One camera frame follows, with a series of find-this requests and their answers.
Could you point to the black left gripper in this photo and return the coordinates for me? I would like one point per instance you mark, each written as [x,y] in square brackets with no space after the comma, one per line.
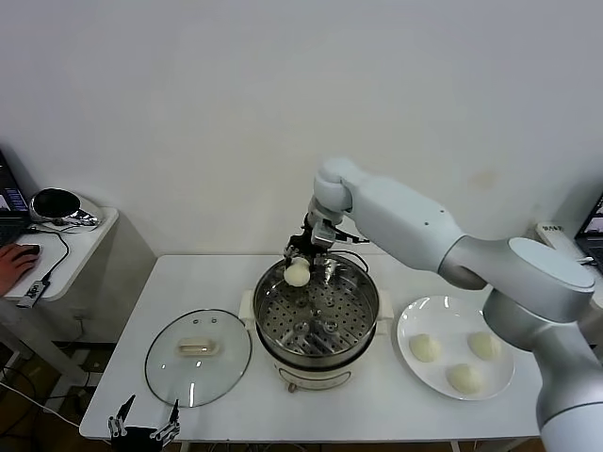
[136,440]

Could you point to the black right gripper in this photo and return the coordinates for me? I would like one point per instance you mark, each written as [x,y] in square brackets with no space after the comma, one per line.
[304,245]

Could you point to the white steamed baozi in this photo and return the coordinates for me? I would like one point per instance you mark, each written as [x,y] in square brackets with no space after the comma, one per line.
[297,275]
[424,348]
[484,345]
[465,379]

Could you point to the round glass pot lid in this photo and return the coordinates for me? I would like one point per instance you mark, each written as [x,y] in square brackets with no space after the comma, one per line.
[198,348]

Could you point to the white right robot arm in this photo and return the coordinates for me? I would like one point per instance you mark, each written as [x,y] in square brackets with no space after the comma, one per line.
[400,212]

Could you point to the stainless steel steamer basket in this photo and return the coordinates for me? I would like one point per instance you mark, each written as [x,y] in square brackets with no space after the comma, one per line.
[330,311]

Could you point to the person's hand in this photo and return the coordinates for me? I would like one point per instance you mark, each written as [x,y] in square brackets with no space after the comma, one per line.
[14,268]

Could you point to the white work table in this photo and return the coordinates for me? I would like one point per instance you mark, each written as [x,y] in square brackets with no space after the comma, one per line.
[212,282]

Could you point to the cream electric pot base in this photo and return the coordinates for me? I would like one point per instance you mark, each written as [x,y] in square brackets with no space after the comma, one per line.
[311,376]

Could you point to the white round plate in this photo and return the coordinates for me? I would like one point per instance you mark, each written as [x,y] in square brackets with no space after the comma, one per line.
[443,313]

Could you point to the grey usb hub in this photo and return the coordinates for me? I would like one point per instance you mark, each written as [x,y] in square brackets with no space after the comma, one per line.
[32,294]

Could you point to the white side table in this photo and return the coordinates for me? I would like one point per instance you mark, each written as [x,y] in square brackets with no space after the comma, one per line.
[89,235]
[560,242]

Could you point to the black computer mouse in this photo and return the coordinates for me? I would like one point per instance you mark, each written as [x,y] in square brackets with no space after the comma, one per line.
[31,250]

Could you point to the shiny chrome headset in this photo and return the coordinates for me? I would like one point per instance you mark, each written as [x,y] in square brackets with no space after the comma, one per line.
[85,216]

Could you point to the black laptop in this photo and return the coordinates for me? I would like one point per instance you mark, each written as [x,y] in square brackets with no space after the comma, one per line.
[592,226]
[9,221]

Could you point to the small white label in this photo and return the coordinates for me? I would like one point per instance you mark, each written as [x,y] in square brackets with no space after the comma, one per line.
[552,228]

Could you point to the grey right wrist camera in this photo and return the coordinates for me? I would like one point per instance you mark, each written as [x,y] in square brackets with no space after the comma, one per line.
[324,233]

